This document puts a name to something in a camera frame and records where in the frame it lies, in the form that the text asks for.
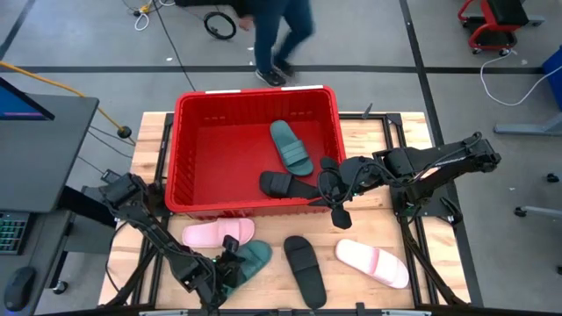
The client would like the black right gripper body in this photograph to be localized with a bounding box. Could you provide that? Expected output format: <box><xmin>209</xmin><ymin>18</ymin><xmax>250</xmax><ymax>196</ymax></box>
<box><xmin>322</xmin><ymin>156</ymin><xmax>374</xmax><ymax>205</ymax></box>

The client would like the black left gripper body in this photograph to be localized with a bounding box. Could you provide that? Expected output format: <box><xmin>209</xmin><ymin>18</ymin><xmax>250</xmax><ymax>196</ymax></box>
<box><xmin>205</xmin><ymin>254</ymin><xmax>237</xmax><ymax>300</ymax></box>

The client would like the green slide sandal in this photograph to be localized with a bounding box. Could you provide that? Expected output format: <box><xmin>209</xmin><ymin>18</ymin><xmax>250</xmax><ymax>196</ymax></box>
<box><xmin>269</xmin><ymin>119</ymin><xmax>315</xmax><ymax>177</ymax></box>
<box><xmin>219</xmin><ymin>240</ymin><xmax>274</xmax><ymax>299</ymax></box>

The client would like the pink slide sandal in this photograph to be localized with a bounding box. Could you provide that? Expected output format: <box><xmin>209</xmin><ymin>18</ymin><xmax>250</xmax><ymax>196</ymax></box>
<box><xmin>334</xmin><ymin>238</ymin><xmax>410</xmax><ymax>290</ymax></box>
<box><xmin>181</xmin><ymin>217</ymin><xmax>256</xmax><ymax>249</ymax></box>

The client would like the black slide sandal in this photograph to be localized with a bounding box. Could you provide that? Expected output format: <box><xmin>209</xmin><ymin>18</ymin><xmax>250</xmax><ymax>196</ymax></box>
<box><xmin>283</xmin><ymin>235</ymin><xmax>328</xmax><ymax>311</ymax></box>
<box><xmin>258</xmin><ymin>170</ymin><xmax>324</xmax><ymax>201</ymax></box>

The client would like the red plastic bin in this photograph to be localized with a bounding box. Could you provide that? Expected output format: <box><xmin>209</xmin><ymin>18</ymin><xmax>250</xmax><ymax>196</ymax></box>
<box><xmin>164</xmin><ymin>84</ymin><xmax>348</xmax><ymax>219</ymax></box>

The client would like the blue bin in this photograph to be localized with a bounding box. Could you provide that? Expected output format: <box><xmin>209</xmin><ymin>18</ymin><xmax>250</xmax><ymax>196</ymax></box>
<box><xmin>541</xmin><ymin>46</ymin><xmax>562</xmax><ymax>111</ymax></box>

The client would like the black clamp lever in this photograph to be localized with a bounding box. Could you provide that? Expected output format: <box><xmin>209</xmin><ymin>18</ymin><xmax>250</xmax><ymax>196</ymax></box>
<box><xmin>440</xmin><ymin>196</ymin><xmax>465</xmax><ymax>226</ymax></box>

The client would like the person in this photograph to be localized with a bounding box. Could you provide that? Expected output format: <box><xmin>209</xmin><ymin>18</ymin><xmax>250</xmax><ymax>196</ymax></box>
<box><xmin>234</xmin><ymin>0</ymin><xmax>315</xmax><ymax>88</ymax></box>

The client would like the grey table foot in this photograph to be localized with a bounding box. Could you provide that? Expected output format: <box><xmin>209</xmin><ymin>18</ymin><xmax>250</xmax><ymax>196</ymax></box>
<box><xmin>494</xmin><ymin>111</ymin><xmax>562</xmax><ymax>136</ymax></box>

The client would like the grey leg with caster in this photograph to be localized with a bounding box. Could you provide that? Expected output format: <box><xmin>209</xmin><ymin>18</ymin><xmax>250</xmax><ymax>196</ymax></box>
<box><xmin>514</xmin><ymin>205</ymin><xmax>562</xmax><ymax>219</ymax></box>

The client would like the black computer mouse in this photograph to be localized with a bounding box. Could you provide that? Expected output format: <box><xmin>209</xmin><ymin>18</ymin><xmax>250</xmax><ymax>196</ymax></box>
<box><xmin>3</xmin><ymin>266</ymin><xmax>37</xmax><ymax>313</ymax></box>

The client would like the backlit black keyboard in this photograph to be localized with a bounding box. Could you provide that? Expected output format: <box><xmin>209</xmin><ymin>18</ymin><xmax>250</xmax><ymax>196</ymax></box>
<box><xmin>0</xmin><ymin>212</ymin><xmax>31</xmax><ymax>255</ymax></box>

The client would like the dark grey desk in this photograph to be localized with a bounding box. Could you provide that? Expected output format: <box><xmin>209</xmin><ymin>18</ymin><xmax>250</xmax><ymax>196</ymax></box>
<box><xmin>0</xmin><ymin>94</ymin><xmax>100</xmax><ymax>316</ymax></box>

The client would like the red rolling stool black seat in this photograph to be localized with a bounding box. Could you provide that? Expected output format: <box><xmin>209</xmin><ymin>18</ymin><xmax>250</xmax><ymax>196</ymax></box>
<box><xmin>458</xmin><ymin>0</ymin><xmax>545</xmax><ymax>56</ymax></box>

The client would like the black box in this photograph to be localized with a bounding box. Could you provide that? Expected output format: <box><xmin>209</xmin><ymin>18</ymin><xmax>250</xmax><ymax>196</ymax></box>
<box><xmin>174</xmin><ymin>0</ymin><xmax>238</xmax><ymax>6</ymax></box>

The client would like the computer monitor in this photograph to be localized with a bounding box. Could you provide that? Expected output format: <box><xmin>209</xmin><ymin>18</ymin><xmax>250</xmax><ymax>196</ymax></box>
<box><xmin>0</xmin><ymin>77</ymin><xmax>56</xmax><ymax>122</ymax></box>

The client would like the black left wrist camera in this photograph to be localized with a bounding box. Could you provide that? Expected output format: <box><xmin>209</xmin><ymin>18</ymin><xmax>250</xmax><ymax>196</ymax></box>
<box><xmin>221</xmin><ymin>234</ymin><xmax>241</xmax><ymax>255</ymax></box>

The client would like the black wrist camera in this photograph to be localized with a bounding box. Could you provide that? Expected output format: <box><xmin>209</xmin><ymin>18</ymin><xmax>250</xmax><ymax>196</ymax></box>
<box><xmin>319</xmin><ymin>156</ymin><xmax>340</xmax><ymax>173</ymax></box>
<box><xmin>221</xmin><ymin>234</ymin><xmax>241</xmax><ymax>255</ymax></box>

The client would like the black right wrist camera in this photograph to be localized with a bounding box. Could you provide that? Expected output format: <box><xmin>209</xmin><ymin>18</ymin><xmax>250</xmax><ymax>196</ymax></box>
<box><xmin>319</xmin><ymin>156</ymin><xmax>340</xmax><ymax>173</ymax></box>

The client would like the black aluminium table frame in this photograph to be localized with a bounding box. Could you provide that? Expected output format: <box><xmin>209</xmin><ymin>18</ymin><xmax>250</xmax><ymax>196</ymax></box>
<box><xmin>104</xmin><ymin>111</ymin><xmax>473</xmax><ymax>316</ymax></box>

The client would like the long white cable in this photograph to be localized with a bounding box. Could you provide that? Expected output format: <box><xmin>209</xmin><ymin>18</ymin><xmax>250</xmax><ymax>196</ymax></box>
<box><xmin>479</xmin><ymin>50</ymin><xmax>562</xmax><ymax>107</ymax></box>

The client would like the coiled black cable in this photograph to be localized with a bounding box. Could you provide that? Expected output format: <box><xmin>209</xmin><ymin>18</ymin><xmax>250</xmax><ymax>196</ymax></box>
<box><xmin>203</xmin><ymin>11</ymin><xmax>238</xmax><ymax>40</ymax></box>

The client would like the long thin black cable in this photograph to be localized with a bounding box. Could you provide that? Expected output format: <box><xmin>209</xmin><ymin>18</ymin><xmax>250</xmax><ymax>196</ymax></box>
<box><xmin>152</xmin><ymin>0</ymin><xmax>199</xmax><ymax>94</ymax></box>

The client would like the short white cable loop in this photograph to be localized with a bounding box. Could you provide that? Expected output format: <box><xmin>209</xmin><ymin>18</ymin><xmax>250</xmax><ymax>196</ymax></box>
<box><xmin>133</xmin><ymin>11</ymin><xmax>151</xmax><ymax>32</ymax></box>

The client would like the yellow cable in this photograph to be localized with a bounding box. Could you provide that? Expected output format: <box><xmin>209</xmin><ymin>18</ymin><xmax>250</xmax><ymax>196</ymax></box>
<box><xmin>0</xmin><ymin>61</ymin><xmax>126</xmax><ymax>131</ymax></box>

